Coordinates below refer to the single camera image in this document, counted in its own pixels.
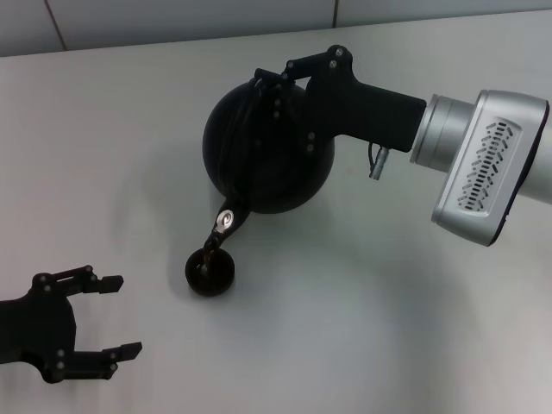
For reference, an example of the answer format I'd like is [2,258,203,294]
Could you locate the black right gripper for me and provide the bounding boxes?
[254,44,428,154]

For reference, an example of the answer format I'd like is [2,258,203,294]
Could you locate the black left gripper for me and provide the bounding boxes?
[0,265,144,384]

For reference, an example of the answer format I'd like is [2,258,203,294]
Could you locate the black round teapot with handle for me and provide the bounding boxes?
[201,68,336,251]

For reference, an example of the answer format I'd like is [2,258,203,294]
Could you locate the small dark brown teacup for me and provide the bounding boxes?
[184,246,236,298]

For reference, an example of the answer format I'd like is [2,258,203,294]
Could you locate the metal connector plug with cable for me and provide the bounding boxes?
[367,141,389,179]

